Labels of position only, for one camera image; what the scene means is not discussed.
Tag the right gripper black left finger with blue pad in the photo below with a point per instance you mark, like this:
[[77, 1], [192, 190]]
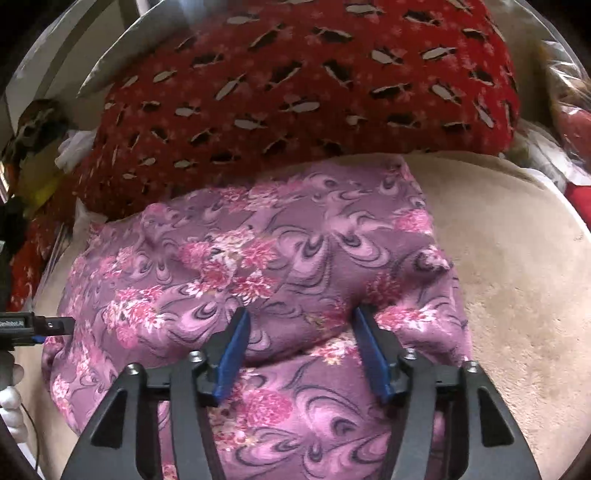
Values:
[[224, 354]]

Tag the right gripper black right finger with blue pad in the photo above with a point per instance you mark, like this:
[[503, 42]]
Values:
[[380, 352]]

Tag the purple floral garment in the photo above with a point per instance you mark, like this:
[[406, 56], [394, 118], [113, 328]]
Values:
[[298, 250]]

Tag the white gloved hand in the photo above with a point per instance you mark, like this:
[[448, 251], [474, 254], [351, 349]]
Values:
[[11, 408]]

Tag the beige plush blanket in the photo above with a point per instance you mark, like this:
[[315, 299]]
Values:
[[522, 259]]

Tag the plain red cushion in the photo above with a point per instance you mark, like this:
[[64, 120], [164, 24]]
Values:
[[580, 198]]

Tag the white cloth pile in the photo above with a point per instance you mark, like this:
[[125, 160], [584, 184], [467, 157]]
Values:
[[533, 147]]

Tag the red penguin print pillow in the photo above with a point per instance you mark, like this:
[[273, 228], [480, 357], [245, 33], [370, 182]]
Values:
[[264, 84]]

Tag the grey headboard edge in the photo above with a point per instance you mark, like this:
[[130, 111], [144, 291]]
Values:
[[147, 32]]

